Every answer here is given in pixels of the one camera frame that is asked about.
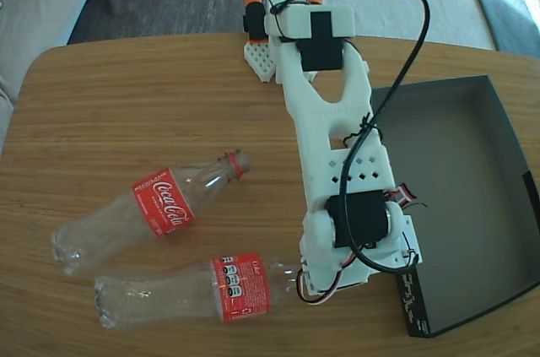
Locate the clear plastic cola bottle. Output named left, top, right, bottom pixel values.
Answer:
left=51, top=149, right=253, bottom=276
left=93, top=252, right=303, bottom=330

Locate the grey cardboard box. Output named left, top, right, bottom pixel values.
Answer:
left=369, top=73, right=540, bottom=339

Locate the pale grey upholstered seat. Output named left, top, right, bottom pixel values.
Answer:
left=322, top=0, right=499, bottom=52

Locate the flat white camera plate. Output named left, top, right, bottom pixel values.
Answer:
left=301, top=215, right=423, bottom=295

